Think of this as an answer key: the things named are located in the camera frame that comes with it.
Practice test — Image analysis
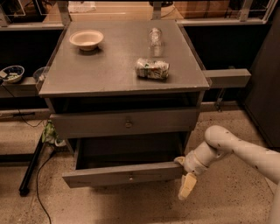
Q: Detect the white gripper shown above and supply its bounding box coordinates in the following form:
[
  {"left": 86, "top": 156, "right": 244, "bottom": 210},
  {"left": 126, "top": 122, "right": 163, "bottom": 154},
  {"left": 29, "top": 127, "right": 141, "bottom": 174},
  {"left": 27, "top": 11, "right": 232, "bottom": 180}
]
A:
[{"left": 174, "top": 142, "right": 228, "bottom": 200}]

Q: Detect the grey drawer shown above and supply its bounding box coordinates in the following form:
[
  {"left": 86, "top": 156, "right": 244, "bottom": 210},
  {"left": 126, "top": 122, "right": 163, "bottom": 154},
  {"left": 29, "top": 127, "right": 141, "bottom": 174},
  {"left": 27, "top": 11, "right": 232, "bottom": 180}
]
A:
[
  {"left": 62, "top": 133, "right": 184, "bottom": 188},
  {"left": 51, "top": 108, "right": 199, "bottom": 139}
]

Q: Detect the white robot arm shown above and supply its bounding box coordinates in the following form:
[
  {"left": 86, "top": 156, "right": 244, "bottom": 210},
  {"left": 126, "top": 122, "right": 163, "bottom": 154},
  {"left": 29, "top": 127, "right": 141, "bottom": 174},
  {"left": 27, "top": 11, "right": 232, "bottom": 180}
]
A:
[{"left": 174, "top": 125, "right": 280, "bottom": 224}]

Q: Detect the grey drawer cabinet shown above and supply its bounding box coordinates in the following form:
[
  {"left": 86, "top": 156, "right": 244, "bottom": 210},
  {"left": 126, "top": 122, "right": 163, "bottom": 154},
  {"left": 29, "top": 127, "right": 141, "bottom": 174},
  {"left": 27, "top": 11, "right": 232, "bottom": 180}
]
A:
[{"left": 38, "top": 19, "right": 211, "bottom": 186}]

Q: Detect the grey top drawer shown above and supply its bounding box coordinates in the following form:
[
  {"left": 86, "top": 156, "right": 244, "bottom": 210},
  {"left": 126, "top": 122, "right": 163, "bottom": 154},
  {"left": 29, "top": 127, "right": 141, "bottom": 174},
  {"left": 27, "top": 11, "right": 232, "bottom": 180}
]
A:
[{"left": 51, "top": 108, "right": 199, "bottom": 139}]

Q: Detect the grey side shelf block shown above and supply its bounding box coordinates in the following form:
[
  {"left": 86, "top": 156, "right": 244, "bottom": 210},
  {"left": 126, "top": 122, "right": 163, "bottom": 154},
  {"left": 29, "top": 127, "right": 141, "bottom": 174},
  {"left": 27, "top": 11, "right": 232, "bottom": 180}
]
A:
[{"left": 203, "top": 69, "right": 251, "bottom": 88}]

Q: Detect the crushed green white can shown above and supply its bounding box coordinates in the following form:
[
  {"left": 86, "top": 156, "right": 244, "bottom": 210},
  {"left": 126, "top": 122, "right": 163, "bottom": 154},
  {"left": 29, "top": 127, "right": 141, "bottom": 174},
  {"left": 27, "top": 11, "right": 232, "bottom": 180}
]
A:
[{"left": 135, "top": 58, "right": 170, "bottom": 80}]

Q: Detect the clear plastic bottle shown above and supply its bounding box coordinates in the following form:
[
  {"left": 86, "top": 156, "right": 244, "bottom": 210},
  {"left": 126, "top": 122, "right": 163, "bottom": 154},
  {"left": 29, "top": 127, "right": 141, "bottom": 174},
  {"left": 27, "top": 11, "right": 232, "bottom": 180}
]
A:
[{"left": 149, "top": 27, "right": 163, "bottom": 57}]

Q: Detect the green white bag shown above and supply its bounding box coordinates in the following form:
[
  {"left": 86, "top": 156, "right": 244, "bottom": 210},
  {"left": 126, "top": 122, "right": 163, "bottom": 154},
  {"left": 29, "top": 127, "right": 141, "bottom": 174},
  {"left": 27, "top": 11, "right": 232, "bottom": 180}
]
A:
[{"left": 42, "top": 120, "right": 66, "bottom": 147}]

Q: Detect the beige bowl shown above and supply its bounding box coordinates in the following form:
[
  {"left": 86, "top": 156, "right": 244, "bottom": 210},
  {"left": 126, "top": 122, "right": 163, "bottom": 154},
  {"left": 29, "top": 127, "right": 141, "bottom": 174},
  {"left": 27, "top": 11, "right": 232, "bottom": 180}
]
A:
[{"left": 69, "top": 30, "right": 104, "bottom": 51}]

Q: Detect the black pole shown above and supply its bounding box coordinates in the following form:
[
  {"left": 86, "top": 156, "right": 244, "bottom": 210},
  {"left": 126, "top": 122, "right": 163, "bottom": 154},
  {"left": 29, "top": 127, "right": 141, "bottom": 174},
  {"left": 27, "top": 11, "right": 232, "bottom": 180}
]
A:
[{"left": 18, "top": 137, "right": 44, "bottom": 197}]

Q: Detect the clear glass bowl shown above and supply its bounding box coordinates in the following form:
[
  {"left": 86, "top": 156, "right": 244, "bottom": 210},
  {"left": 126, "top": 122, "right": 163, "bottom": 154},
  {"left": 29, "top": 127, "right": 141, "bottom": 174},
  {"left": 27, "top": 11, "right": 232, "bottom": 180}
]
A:
[{"left": 32, "top": 66, "right": 49, "bottom": 82}]

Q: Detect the grey left counter shelf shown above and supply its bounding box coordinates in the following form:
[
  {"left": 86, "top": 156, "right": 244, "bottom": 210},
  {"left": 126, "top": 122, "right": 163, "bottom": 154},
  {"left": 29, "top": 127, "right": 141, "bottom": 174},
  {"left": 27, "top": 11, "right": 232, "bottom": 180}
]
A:
[{"left": 0, "top": 77, "right": 38, "bottom": 98}]

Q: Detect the blue patterned bowl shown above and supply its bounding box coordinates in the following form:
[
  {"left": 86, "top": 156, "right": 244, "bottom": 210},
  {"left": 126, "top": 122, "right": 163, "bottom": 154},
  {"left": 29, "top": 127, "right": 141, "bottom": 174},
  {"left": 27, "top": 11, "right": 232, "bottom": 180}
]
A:
[{"left": 0, "top": 66, "right": 25, "bottom": 83}]

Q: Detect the black floor cable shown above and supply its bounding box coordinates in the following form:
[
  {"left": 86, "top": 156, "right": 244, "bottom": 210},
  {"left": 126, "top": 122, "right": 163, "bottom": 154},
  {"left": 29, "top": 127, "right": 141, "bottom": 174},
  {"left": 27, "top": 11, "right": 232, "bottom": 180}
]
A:
[{"left": 35, "top": 150, "right": 56, "bottom": 224}]

